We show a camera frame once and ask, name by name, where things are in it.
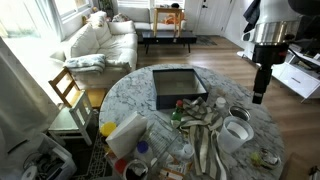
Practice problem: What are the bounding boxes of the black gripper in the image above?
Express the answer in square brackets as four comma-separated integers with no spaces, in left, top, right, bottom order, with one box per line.
[251,64,274,105]

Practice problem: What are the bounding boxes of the metal cup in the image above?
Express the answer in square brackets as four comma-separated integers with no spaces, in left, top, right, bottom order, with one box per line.
[228,105,252,123]

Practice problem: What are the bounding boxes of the clear plastic jar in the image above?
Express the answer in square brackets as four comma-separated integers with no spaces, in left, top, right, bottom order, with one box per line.
[216,115,255,155]

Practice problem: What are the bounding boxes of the small green-topped jar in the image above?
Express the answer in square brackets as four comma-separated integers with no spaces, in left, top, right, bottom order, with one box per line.
[250,147,282,171]

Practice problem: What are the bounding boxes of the white cup dark contents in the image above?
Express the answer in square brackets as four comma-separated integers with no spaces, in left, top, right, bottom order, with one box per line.
[122,158,150,180]

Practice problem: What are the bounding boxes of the white pill bottle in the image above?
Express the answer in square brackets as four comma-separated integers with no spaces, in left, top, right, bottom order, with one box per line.
[214,96,227,110]

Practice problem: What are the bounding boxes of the grey striped cream towel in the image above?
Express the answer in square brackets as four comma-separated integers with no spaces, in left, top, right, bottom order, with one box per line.
[179,96,228,180]

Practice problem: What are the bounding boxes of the grey door mat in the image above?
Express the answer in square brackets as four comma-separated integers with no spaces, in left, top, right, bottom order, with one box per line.
[194,35,218,47]

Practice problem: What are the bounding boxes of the green bottle red cap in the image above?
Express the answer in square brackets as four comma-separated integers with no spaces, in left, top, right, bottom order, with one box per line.
[170,99,185,130]

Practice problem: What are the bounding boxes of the dark hanging jacket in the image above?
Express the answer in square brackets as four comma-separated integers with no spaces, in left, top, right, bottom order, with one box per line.
[242,0,263,26]

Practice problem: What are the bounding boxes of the small white plastic bottle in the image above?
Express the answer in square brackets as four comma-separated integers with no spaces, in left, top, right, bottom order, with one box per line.
[181,143,196,163]

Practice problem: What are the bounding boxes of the white door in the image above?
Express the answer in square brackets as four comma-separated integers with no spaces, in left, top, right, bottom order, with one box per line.
[196,0,235,36]

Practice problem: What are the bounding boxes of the dark blue cardboard box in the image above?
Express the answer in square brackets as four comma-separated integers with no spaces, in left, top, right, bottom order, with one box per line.
[152,67,210,111]

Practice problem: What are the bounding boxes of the clear acrylic organizer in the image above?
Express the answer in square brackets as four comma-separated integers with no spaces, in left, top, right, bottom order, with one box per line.
[109,114,188,180]

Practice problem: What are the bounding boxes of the black coffee table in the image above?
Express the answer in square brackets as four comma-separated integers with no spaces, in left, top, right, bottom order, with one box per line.
[141,30,198,55]

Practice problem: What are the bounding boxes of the orange toy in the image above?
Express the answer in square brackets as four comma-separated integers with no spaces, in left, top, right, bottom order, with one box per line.
[162,12,186,26]

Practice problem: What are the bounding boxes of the tall wooden stool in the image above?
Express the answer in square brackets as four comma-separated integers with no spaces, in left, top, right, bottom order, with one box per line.
[152,6,185,38]

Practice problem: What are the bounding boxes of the white bottle blue cap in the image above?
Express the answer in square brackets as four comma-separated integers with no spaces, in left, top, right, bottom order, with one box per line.
[134,140,155,165]

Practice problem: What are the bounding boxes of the yellow round lid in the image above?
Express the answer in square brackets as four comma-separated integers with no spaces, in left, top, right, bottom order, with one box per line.
[99,121,118,138]

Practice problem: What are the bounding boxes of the red round lid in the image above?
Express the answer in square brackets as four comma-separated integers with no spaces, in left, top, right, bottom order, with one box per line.
[113,158,129,175]

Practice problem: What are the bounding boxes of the white sofa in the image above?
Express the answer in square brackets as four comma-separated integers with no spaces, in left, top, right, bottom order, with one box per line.
[49,6,151,90]

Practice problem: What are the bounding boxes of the floral pillow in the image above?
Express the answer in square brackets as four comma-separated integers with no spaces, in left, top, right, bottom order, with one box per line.
[111,12,133,24]

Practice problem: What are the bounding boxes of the patterned rug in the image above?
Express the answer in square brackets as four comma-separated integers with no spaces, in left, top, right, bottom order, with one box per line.
[76,132,115,180]

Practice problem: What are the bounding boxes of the grey knitted blanket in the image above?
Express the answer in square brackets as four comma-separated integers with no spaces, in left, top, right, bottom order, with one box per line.
[62,53,107,75]

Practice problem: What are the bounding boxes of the white small chair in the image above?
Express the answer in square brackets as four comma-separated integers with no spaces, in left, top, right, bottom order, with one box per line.
[47,91,95,147]

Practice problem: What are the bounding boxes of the wooden chair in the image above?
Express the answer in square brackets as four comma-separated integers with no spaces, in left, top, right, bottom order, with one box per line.
[48,66,108,110]

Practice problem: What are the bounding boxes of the white storage bin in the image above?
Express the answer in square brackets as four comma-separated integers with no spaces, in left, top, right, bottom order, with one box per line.
[0,132,78,180]

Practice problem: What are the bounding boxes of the white paper roll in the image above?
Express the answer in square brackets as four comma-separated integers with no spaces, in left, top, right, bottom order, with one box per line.
[21,165,39,180]

